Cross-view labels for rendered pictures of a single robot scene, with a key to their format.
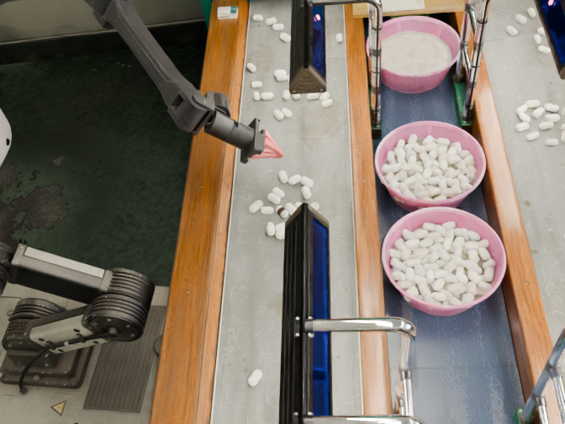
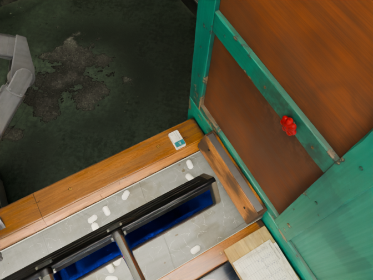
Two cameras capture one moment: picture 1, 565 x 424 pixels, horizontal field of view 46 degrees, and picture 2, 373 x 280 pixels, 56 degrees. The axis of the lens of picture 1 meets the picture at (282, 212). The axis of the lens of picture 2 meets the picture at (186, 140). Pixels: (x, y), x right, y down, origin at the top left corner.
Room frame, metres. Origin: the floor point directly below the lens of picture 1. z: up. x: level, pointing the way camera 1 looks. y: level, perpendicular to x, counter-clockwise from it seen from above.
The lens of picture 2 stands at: (1.44, -0.34, 1.84)
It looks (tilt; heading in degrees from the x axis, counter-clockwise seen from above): 63 degrees down; 47
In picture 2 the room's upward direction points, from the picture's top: 6 degrees clockwise
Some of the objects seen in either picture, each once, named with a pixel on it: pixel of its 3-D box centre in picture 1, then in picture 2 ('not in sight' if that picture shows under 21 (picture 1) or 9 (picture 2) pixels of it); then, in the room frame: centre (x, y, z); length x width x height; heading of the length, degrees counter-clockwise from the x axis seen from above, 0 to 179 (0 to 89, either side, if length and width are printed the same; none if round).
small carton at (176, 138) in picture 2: (227, 13); (176, 139); (1.79, 0.07, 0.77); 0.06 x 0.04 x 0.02; 81
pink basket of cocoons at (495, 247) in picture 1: (440, 266); not in sight; (0.79, -0.33, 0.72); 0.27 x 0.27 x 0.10
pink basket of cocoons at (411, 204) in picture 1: (428, 172); not in sight; (1.07, -0.38, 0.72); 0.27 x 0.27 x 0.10
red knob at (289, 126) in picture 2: not in sight; (290, 125); (1.83, -0.22, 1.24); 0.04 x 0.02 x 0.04; 81
